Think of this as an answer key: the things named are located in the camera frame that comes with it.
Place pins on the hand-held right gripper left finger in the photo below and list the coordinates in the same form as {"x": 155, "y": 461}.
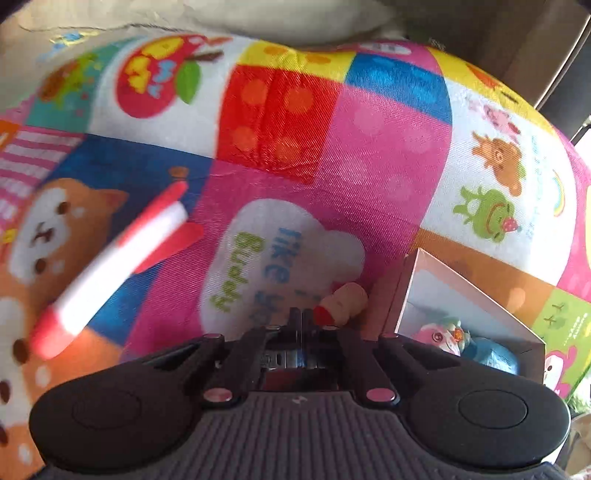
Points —
{"x": 281, "y": 336}

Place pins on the blue white packet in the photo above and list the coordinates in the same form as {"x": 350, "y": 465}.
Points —
{"x": 496, "y": 357}

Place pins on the colourful cartoon printed mat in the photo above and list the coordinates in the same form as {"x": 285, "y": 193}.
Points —
{"x": 323, "y": 175}

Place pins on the red white marker pen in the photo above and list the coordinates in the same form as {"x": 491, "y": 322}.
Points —
{"x": 115, "y": 258}

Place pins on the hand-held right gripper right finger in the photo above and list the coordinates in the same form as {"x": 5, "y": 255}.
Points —
{"x": 323, "y": 336}

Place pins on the small beige red toy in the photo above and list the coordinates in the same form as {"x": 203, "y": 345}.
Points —
{"x": 341, "y": 302}

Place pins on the white pink cardboard box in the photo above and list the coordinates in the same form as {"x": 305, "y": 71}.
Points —
{"x": 443, "y": 286}

